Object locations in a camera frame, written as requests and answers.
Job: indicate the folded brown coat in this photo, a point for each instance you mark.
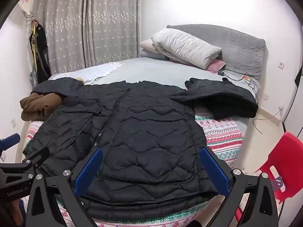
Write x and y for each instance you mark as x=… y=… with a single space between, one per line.
x=37 y=107

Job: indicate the pink pillow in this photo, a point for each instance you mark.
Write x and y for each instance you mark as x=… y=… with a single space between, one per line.
x=149 y=46

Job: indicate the grey star patterned curtain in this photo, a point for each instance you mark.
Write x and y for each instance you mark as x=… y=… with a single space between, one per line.
x=86 y=33

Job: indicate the black hanging clothes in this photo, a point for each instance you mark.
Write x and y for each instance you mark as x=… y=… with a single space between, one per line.
x=43 y=69

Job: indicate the grey padded headboard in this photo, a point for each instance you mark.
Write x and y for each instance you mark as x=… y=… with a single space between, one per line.
x=241 y=52

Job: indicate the pink cloth under quilt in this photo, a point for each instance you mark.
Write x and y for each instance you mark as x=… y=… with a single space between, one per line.
x=215 y=66

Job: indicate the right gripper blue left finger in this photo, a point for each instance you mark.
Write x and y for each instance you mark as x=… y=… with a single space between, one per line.
x=85 y=171

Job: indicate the white wall socket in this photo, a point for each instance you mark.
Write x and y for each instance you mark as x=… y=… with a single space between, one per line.
x=281 y=65

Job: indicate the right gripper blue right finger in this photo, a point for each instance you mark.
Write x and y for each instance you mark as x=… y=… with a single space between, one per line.
x=217 y=170

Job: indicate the patterned red green bedspread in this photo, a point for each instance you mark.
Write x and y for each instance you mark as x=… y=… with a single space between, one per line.
x=225 y=138

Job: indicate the black garment on bed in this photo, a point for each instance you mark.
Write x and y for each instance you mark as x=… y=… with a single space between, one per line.
x=222 y=98

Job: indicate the beige folded quilt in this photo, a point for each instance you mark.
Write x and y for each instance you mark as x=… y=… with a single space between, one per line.
x=185 y=48

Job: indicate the red plastic chair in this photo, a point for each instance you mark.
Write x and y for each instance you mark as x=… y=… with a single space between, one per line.
x=286 y=158

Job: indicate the black charger with cables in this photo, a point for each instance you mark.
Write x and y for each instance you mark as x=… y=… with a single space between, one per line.
x=242 y=80

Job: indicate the black quilted puffer jacket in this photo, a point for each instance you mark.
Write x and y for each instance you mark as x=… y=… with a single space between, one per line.
x=150 y=144

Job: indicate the yellow coat rack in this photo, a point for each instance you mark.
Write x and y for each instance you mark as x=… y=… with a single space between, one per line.
x=33 y=40

